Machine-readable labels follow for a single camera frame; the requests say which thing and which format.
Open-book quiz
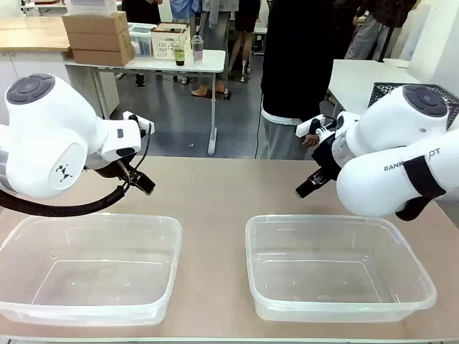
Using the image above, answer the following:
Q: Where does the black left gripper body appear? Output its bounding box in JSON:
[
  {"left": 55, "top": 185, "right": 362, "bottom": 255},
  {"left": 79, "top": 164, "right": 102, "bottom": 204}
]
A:
[{"left": 93, "top": 159, "right": 136, "bottom": 180}]

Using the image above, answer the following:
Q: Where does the large white table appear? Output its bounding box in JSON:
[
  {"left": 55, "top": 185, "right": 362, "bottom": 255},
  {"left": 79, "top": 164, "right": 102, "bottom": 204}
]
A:
[{"left": 327, "top": 58, "right": 445, "bottom": 119}]

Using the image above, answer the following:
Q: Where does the white plastic container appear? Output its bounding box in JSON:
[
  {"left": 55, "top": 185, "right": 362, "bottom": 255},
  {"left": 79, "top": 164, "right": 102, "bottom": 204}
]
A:
[{"left": 67, "top": 0, "right": 120, "bottom": 17}]

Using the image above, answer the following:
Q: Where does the clear storage box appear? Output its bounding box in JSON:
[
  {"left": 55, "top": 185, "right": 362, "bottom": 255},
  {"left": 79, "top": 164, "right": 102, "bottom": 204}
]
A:
[{"left": 127, "top": 22, "right": 159, "bottom": 58}]

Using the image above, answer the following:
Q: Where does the white table with grey legs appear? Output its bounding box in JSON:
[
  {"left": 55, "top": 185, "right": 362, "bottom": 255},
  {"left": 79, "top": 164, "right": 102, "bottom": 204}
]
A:
[{"left": 64, "top": 49, "right": 227, "bottom": 156}]

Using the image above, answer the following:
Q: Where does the bystander in black clothes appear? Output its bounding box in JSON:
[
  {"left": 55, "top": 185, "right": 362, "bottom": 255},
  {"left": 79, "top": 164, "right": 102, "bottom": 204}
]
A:
[{"left": 120, "top": 0, "right": 163, "bottom": 87}]

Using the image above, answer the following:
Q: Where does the bystander in dark skirt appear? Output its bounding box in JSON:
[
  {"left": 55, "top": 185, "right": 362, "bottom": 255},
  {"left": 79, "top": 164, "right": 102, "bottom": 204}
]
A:
[{"left": 227, "top": 0, "right": 268, "bottom": 83}]

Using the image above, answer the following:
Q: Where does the black velcro strap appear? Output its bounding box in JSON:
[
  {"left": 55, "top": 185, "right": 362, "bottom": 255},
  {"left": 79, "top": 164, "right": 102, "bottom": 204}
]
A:
[{"left": 395, "top": 155, "right": 448, "bottom": 221}]

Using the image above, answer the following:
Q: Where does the person in black sweater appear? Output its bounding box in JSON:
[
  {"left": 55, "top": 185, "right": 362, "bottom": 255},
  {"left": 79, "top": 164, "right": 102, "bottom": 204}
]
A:
[{"left": 255, "top": 0, "right": 336, "bottom": 161}]

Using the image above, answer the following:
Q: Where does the clear plastic bottle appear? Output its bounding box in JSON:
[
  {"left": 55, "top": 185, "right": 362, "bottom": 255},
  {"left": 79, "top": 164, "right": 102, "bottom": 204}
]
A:
[{"left": 190, "top": 29, "right": 205, "bottom": 66}]

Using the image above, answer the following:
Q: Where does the bottle with dark liquid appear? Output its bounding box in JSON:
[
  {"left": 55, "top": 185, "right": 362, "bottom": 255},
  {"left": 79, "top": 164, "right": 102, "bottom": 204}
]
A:
[{"left": 174, "top": 34, "right": 187, "bottom": 67}]

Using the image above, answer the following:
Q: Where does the bystander in beige trousers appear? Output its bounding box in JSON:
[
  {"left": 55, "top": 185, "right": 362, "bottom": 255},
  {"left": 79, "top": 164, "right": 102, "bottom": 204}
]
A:
[{"left": 169, "top": 0, "right": 231, "bottom": 98}]

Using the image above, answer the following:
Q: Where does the bystander in grey trousers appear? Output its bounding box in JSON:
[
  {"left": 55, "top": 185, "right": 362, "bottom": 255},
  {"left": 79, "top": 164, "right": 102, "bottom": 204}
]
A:
[{"left": 344, "top": 0, "right": 421, "bottom": 62}]

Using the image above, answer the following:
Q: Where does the brown cardboard box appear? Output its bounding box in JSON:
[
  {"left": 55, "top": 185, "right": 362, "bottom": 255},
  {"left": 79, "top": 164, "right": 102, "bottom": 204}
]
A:
[
  {"left": 62, "top": 10, "right": 129, "bottom": 35},
  {"left": 71, "top": 44, "right": 136, "bottom": 67},
  {"left": 66, "top": 28, "right": 132, "bottom": 52}
]

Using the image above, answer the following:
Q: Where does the wooden table top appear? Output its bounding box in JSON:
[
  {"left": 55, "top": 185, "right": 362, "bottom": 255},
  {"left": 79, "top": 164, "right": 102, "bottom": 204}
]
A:
[{"left": 0, "top": 16, "right": 72, "bottom": 53}]

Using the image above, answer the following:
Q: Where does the clear plastic bin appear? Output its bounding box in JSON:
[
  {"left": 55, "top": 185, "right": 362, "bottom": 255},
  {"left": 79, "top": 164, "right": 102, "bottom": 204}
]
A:
[
  {"left": 0, "top": 213, "right": 183, "bottom": 327},
  {"left": 245, "top": 214, "right": 437, "bottom": 323}
]

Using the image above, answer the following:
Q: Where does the white board panel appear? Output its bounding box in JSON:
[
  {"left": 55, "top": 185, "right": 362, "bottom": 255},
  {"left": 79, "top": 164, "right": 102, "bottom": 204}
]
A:
[{"left": 398, "top": 0, "right": 459, "bottom": 87}]

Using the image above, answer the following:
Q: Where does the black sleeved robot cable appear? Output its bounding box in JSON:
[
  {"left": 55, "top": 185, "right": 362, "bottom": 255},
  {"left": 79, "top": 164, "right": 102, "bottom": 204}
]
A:
[{"left": 0, "top": 121, "right": 156, "bottom": 218}]

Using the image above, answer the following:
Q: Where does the dark perforated plastic basket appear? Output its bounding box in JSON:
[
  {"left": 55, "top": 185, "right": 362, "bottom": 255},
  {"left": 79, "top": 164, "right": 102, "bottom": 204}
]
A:
[{"left": 368, "top": 82, "right": 459, "bottom": 109}]

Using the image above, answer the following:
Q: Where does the printed white wooden crate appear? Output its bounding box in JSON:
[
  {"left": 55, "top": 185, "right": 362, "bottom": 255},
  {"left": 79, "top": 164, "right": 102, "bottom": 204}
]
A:
[{"left": 150, "top": 21, "right": 191, "bottom": 60}]

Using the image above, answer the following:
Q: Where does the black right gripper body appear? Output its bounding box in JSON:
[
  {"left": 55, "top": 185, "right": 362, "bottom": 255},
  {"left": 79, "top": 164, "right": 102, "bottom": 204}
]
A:
[{"left": 311, "top": 137, "right": 342, "bottom": 181}]

